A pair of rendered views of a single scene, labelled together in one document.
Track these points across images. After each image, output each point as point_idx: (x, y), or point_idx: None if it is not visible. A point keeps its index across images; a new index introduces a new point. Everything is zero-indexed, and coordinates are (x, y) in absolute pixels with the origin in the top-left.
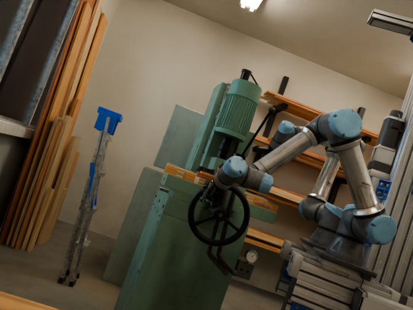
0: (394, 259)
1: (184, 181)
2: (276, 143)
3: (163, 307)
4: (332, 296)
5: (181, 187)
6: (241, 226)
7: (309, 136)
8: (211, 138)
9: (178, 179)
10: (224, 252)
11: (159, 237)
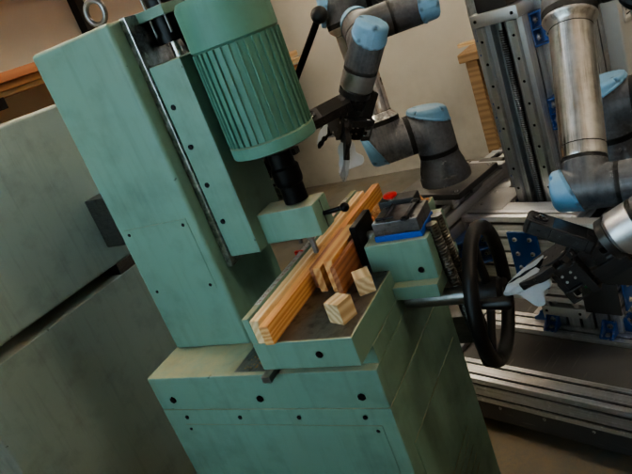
0: None
1: (369, 314)
2: (371, 78)
3: None
4: None
5: (373, 329)
6: (501, 270)
7: (592, 17)
8: (220, 180)
9: (363, 323)
10: (444, 334)
11: (411, 444)
